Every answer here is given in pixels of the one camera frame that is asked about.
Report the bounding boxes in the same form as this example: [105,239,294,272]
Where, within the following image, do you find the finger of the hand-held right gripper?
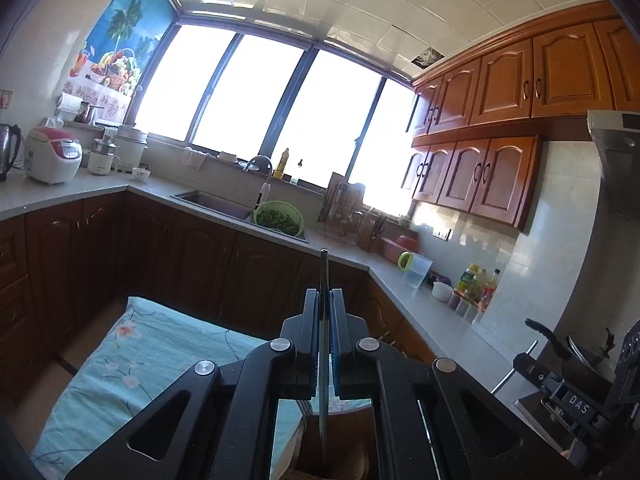
[513,354,601,428]

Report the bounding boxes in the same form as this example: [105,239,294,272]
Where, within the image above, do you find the clear jug green handle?
[398,251,434,289]

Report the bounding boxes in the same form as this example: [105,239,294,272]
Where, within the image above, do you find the paper towel roll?
[56,92,84,123]

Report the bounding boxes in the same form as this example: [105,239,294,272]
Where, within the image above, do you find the black wok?
[525,319,621,403]

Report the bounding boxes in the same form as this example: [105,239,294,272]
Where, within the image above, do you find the teal floral tablecloth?
[30,296,321,476]

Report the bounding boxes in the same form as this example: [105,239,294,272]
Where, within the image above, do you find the steel electric kettle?
[0,122,22,182]

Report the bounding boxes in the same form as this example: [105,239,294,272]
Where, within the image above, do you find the kitchen window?
[132,15,420,217]

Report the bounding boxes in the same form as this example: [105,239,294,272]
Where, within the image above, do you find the beach fruit wall poster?
[65,0,179,126]

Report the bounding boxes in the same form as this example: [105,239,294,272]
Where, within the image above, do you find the wooden base cabinets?
[0,192,436,406]

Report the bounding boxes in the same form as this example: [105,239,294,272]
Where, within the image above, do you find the green colander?
[253,200,306,237]

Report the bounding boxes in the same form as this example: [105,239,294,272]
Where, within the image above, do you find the small white cooker pot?
[87,136,121,176]

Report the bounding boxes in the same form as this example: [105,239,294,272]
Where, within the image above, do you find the curved sink faucet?
[243,155,275,209]

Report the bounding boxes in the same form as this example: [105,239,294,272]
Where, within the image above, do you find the red container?
[382,234,421,261]

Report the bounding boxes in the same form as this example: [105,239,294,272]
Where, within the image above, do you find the wooden wall cabinet row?
[400,135,544,232]
[407,2,640,136]

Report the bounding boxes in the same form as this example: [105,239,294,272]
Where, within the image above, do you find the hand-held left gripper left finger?
[65,289,321,480]

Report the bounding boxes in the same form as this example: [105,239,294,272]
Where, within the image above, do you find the green label bottle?
[457,262,479,294]

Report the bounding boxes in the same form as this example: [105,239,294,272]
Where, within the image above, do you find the dish rack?
[317,172,369,241]

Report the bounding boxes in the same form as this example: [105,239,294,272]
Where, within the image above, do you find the row of spice jars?
[447,290,485,324]

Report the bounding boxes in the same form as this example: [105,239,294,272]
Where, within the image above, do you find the dark small pot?
[80,102,106,126]

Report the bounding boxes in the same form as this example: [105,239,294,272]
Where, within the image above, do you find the steel range hood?
[586,109,640,222]

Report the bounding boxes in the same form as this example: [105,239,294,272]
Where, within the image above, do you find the white cloth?
[182,147,209,170]

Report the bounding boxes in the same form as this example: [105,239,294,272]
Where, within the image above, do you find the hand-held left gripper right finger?
[330,289,582,480]

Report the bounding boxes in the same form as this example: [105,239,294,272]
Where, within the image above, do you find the knife block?
[357,212,386,254]

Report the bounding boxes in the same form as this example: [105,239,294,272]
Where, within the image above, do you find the white red rice cooker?
[24,127,84,185]

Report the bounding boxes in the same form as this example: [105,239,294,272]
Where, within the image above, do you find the metal chopstick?
[318,249,331,463]

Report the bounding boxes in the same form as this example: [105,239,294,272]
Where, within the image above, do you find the steel sink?
[170,189,309,244]

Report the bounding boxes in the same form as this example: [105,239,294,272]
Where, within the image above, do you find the white steamer pot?
[114,125,150,172]

